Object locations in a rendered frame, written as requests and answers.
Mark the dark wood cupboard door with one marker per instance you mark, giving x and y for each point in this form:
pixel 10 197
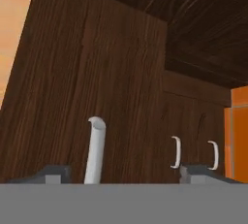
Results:
pixel 206 124
pixel 168 124

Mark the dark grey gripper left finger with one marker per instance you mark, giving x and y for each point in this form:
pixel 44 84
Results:
pixel 53 173

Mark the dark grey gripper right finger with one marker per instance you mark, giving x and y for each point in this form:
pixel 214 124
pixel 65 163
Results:
pixel 200 174

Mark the dark wood drawer front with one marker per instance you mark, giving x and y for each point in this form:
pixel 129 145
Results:
pixel 200 24
pixel 80 72

